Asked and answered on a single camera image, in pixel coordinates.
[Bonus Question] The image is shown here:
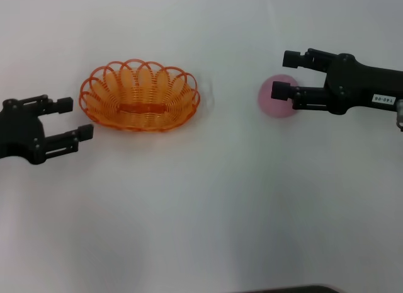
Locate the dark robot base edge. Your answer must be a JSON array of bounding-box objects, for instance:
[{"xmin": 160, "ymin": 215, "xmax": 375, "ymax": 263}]
[{"xmin": 242, "ymin": 284, "xmax": 343, "ymax": 293}]

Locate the pink peach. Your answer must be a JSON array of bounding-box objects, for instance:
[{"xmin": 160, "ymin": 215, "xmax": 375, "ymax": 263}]
[{"xmin": 258, "ymin": 74, "xmax": 300, "ymax": 118}]

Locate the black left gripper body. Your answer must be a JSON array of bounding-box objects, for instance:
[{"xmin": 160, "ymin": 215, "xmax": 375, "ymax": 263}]
[{"xmin": 0, "ymin": 99, "xmax": 48, "ymax": 165}]

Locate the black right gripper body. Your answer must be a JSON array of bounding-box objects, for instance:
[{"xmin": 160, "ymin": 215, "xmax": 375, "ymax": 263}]
[{"xmin": 324, "ymin": 53, "xmax": 403, "ymax": 115}]

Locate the orange plastic wire basket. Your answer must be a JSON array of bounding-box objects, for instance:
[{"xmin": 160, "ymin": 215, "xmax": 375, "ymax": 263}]
[{"xmin": 78, "ymin": 57, "xmax": 202, "ymax": 132}]

